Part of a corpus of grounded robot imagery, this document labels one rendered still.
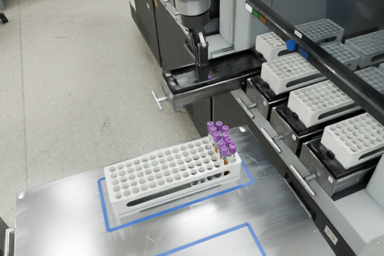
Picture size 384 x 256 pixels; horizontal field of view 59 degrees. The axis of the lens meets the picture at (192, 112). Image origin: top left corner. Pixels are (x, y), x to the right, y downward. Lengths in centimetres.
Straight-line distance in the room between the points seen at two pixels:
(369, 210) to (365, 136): 18
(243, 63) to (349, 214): 58
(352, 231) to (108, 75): 206
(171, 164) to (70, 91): 184
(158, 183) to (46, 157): 145
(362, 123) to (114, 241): 65
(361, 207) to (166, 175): 48
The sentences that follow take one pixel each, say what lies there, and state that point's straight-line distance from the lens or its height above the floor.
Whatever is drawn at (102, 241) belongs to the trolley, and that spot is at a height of 82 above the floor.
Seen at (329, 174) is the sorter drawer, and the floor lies 80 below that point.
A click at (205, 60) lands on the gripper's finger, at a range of 95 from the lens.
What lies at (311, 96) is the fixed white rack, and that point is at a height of 86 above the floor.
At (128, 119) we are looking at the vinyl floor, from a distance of 221.
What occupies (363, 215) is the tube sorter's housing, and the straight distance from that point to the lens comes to 94.
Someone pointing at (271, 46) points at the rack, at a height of 86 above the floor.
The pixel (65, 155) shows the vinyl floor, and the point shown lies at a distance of 212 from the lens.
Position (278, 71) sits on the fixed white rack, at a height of 87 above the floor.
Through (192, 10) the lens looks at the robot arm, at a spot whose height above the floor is 110.
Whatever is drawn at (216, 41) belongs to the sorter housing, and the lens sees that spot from 145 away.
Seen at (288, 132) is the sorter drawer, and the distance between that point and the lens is 99.
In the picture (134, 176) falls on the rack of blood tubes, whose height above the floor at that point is 87.
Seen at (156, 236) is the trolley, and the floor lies 82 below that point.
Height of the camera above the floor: 148
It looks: 43 degrees down
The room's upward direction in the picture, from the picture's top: 4 degrees counter-clockwise
